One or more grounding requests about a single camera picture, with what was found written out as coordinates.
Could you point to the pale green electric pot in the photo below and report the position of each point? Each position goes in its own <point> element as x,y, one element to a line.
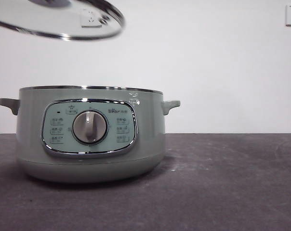
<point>148,134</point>

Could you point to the glass lid with green knob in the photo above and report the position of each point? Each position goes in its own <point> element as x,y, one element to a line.
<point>51,21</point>

